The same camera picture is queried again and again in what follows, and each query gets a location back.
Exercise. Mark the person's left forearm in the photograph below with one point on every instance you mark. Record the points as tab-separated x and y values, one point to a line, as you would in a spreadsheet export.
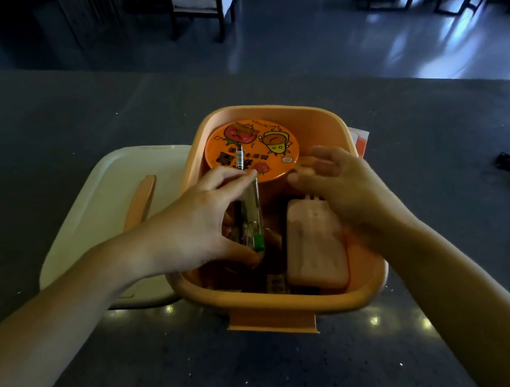
52	322

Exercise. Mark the person's left thumb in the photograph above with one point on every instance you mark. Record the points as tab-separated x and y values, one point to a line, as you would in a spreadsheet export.
243	253

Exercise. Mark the person's right hand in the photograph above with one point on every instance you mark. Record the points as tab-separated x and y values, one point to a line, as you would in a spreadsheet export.
357	193

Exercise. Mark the green and clear pen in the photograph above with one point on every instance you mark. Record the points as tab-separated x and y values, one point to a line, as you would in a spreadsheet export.
253	215

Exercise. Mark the orange and white packet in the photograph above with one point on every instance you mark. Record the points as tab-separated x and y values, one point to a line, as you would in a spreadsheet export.
361	140

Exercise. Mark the person's right fingers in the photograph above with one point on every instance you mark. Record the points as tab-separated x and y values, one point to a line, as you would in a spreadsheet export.
318	175

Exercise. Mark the white storage box lid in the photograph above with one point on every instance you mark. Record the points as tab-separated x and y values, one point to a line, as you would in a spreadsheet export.
105	201

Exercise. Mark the orange plastic storage box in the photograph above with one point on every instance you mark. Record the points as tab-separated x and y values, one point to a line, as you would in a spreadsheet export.
321	126

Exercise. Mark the white power adapter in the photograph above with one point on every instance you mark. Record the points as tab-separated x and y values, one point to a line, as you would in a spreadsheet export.
314	244

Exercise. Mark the small dark packet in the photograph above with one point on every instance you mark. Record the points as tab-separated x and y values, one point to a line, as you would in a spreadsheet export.
277	283

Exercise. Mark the person's right forearm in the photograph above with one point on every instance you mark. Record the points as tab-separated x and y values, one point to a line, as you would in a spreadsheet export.
474	310

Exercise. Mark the person's left hand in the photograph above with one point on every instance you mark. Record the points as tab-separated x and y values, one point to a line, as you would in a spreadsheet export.
183	232

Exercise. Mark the orange cartoon print cup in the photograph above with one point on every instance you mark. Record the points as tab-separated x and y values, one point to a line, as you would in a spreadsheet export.
271	142

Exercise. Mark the orange lid latch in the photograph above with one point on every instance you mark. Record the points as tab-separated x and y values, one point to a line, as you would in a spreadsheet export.
142	201

